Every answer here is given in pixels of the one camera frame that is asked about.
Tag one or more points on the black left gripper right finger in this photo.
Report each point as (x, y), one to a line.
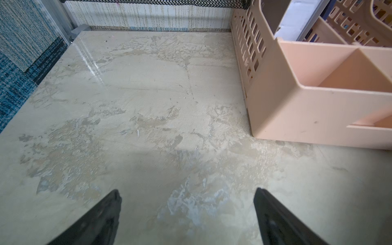
(278, 225)

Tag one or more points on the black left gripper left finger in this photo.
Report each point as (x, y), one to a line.
(96, 227)

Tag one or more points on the pink plastic desk organizer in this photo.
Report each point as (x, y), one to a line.
(318, 93)

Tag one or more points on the white book in organizer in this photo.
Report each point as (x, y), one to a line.
(299, 18)

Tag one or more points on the black mesh wire shelf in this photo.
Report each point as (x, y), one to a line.
(236, 4)

